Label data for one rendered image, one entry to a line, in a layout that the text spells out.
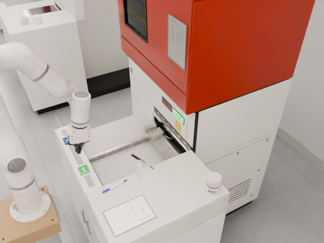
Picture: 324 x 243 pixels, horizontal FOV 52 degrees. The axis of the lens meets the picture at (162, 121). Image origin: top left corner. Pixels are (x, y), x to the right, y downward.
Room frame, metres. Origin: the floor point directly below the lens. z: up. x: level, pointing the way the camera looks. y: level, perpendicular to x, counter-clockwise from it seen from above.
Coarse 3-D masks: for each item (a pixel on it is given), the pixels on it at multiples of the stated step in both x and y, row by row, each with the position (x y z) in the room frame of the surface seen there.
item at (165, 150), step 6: (144, 132) 1.57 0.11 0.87; (150, 132) 1.56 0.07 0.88; (156, 138) 1.50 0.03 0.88; (162, 138) 1.50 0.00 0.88; (156, 144) 1.45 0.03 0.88; (162, 144) 1.45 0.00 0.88; (168, 144) 1.45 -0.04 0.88; (162, 150) 1.40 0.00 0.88; (168, 150) 1.40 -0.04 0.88; (174, 150) 1.40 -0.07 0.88; (162, 156) 1.36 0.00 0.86; (168, 156) 1.35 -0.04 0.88; (174, 156) 1.35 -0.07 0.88
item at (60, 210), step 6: (54, 198) 1.09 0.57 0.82; (60, 198) 1.09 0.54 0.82; (54, 204) 1.05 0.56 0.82; (60, 204) 1.05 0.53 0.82; (60, 210) 1.02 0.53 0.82; (60, 216) 0.98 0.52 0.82; (60, 222) 0.95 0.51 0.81; (54, 234) 0.97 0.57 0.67; (42, 240) 0.85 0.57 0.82; (48, 240) 0.93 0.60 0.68; (54, 240) 0.96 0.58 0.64; (60, 240) 1.00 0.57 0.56
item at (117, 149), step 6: (138, 138) 1.53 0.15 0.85; (144, 138) 1.53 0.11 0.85; (126, 144) 1.48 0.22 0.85; (132, 144) 1.49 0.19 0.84; (108, 150) 1.43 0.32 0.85; (114, 150) 1.43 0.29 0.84; (120, 150) 1.45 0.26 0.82; (90, 156) 1.38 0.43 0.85; (96, 156) 1.38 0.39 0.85; (102, 156) 1.39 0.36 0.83
